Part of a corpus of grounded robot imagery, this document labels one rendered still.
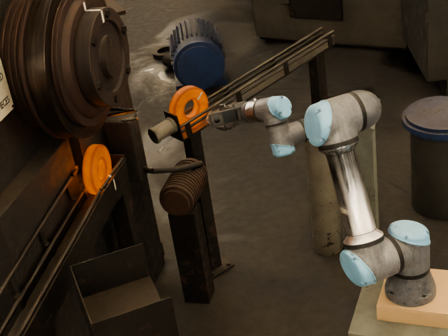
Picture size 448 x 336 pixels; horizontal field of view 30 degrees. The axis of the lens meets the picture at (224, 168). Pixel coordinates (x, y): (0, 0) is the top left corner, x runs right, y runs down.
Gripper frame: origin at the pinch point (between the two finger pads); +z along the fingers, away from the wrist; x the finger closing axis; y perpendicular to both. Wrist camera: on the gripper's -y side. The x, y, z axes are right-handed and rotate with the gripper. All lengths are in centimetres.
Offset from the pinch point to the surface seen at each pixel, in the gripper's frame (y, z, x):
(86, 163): -53, -2, 0
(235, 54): 174, 158, 16
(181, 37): 119, 138, 33
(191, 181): -8.9, 6.2, -19.2
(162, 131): -11.7, 11.1, 0.3
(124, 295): -71, -30, -34
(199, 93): 5.6, 6.8, 9.1
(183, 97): -1.8, 7.3, 9.7
